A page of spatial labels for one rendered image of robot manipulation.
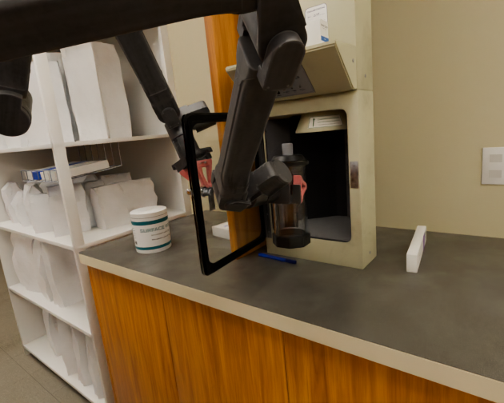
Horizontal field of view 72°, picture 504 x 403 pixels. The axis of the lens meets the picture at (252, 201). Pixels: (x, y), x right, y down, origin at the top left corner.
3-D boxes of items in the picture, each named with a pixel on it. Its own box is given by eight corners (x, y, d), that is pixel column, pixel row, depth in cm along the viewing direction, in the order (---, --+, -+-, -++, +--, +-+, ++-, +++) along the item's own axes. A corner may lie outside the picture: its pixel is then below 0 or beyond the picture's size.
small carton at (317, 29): (310, 53, 86) (308, 27, 85) (329, 49, 83) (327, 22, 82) (301, 50, 82) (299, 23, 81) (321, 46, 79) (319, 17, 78)
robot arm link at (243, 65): (238, -22, 39) (268, 41, 35) (283, -22, 41) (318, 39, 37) (207, 178, 76) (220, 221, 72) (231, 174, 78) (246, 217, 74)
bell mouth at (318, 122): (312, 130, 115) (311, 113, 114) (365, 126, 104) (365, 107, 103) (283, 134, 101) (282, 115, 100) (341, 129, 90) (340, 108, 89)
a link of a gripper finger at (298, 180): (289, 173, 92) (270, 176, 85) (314, 173, 88) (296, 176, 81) (290, 197, 93) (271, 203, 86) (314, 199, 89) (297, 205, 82)
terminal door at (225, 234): (266, 240, 111) (254, 111, 102) (204, 278, 86) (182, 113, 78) (264, 240, 111) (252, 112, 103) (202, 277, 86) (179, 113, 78)
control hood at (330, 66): (253, 105, 104) (250, 69, 102) (358, 89, 84) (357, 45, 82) (227, 105, 95) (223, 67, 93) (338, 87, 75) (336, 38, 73)
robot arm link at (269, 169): (210, 175, 74) (221, 209, 71) (246, 143, 68) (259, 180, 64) (249, 182, 83) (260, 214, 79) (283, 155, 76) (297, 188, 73)
